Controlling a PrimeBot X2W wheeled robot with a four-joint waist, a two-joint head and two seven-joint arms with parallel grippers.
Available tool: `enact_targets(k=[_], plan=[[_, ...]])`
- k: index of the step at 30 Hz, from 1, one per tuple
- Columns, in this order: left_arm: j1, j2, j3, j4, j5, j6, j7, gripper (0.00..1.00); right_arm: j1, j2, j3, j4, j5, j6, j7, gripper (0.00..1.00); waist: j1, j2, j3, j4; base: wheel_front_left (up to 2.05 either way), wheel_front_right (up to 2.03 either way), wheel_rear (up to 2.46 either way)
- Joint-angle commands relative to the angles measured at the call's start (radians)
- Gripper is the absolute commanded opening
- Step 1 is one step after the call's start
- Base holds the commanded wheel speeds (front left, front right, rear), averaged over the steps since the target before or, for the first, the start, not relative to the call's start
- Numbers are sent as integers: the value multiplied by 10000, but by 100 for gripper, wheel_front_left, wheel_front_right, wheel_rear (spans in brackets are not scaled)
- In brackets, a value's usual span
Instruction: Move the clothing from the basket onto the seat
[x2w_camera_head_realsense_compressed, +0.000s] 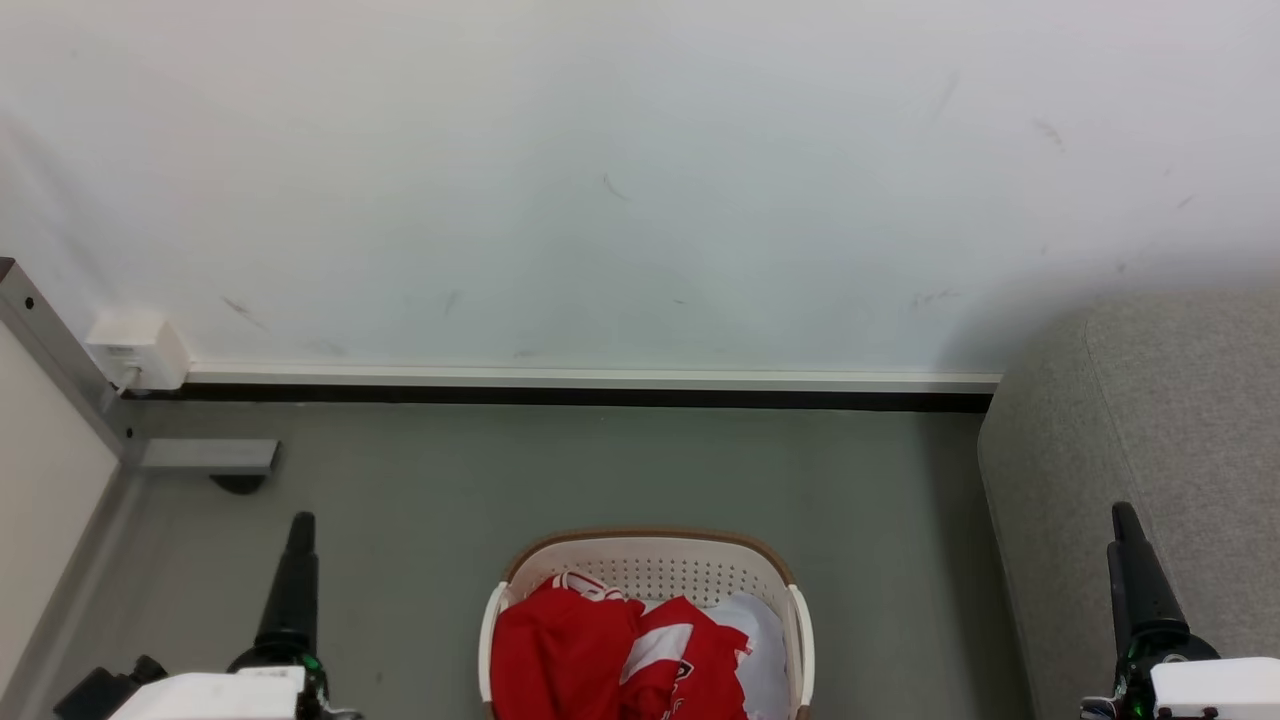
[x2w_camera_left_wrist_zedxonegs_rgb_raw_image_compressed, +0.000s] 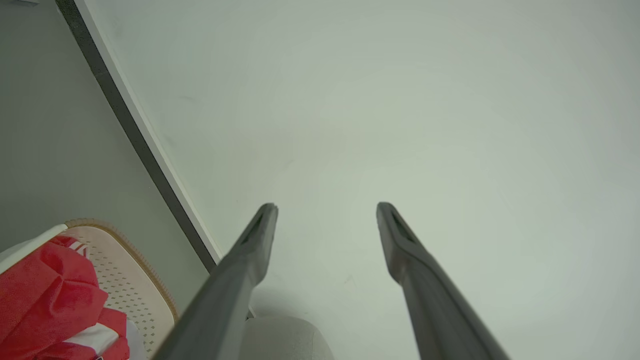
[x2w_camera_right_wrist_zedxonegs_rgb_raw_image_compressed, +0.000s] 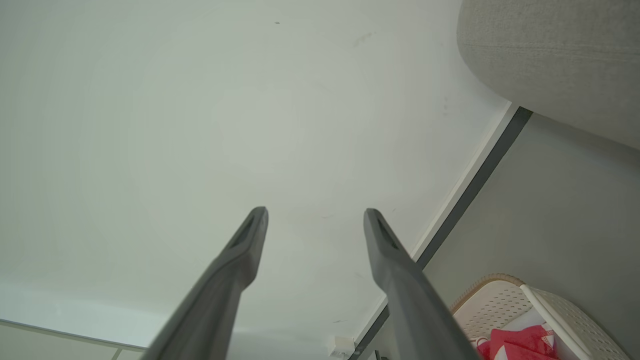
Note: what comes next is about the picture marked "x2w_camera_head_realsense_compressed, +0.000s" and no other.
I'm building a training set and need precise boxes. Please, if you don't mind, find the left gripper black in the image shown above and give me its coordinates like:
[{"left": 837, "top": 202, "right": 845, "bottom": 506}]
[{"left": 228, "top": 512, "right": 331, "bottom": 720}]

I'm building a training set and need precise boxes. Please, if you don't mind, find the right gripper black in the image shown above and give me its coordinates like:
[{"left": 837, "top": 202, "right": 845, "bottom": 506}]
[{"left": 1106, "top": 502, "right": 1223, "bottom": 720}]

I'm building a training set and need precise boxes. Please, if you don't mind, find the plain red shirt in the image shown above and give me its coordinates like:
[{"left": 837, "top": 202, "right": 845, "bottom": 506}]
[{"left": 490, "top": 572, "right": 646, "bottom": 720}]

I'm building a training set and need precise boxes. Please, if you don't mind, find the red garment with white stripe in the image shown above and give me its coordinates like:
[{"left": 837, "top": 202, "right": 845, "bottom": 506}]
[{"left": 618, "top": 596, "right": 753, "bottom": 720}]

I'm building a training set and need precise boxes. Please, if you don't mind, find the cream perforated laundry basket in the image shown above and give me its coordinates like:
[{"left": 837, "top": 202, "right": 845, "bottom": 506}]
[{"left": 478, "top": 527, "right": 816, "bottom": 720}]

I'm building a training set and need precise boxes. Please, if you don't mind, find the grey fabric sofa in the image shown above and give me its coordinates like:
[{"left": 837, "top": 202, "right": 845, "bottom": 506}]
[{"left": 977, "top": 290, "right": 1280, "bottom": 720}]

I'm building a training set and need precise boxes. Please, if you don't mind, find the grey metal foot bar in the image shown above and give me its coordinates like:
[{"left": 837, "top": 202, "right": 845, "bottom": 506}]
[{"left": 137, "top": 438, "right": 281, "bottom": 477}]

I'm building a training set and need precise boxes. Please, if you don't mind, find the beige partition panel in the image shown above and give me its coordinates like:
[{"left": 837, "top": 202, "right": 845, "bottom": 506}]
[{"left": 0, "top": 320, "right": 123, "bottom": 701}]

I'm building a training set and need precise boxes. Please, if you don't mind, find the white and black baseboard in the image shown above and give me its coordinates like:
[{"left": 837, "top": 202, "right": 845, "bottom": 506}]
[{"left": 185, "top": 361, "right": 1004, "bottom": 414}]

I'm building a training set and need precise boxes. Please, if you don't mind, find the white wall socket box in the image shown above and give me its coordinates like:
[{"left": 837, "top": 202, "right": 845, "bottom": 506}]
[{"left": 85, "top": 311, "right": 192, "bottom": 393}]

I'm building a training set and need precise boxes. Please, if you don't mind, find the grey metal frame post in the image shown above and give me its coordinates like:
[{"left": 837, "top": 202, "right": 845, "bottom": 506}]
[{"left": 0, "top": 257, "right": 143, "bottom": 469}]

